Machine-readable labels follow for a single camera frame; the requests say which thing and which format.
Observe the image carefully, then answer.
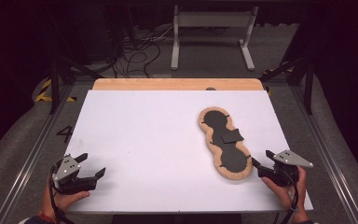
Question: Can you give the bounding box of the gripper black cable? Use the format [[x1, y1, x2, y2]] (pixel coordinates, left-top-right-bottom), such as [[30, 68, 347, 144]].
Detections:
[[280, 170, 301, 224], [48, 164, 76, 224]]

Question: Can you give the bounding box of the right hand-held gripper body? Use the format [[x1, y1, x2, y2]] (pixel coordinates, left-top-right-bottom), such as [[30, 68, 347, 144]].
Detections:
[[258, 149, 314, 188]]

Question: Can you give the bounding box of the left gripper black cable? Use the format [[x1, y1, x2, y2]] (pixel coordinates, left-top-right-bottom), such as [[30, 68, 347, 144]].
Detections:
[[48, 164, 76, 224]]

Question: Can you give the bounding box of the wooden table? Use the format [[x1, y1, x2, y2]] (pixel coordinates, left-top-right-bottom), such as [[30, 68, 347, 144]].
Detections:
[[92, 77, 265, 91]]

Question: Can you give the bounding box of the person's left hand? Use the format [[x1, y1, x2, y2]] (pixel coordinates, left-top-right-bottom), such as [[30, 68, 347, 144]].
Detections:
[[41, 181, 91, 217]]

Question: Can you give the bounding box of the red orange bracelet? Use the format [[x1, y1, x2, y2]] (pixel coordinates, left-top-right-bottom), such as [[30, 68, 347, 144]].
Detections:
[[36, 211, 60, 224]]

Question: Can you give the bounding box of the yellow black floor tape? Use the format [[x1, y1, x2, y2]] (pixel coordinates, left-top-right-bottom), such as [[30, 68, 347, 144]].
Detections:
[[34, 77, 77, 103]]

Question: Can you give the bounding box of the white table board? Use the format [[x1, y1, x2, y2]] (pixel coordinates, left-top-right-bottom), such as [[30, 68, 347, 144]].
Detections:
[[44, 90, 314, 215]]

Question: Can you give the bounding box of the black metal stand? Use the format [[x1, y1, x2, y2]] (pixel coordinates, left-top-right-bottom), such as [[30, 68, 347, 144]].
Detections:
[[48, 55, 104, 115], [259, 57, 315, 116]]

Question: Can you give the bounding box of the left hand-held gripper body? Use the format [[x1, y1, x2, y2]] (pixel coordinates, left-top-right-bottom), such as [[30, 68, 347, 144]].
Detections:
[[50, 153, 98, 196]]

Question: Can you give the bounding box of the person's right hand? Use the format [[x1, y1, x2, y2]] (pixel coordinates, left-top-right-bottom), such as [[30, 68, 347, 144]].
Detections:
[[260, 166, 308, 213]]

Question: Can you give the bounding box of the grey metal stand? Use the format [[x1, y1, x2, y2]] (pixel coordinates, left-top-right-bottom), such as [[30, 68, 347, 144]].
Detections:
[[171, 5, 259, 72]]

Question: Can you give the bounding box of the aluminium floor rail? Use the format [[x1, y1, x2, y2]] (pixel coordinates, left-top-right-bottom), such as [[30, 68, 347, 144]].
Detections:
[[292, 85, 358, 224], [0, 85, 75, 224]]

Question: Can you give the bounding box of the bundle of floor cables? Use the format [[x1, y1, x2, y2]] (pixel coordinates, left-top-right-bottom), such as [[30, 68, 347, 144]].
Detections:
[[111, 26, 175, 78]]

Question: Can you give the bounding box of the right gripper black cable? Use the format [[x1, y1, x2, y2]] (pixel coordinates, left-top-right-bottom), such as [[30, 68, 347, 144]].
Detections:
[[280, 170, 301, 224]]

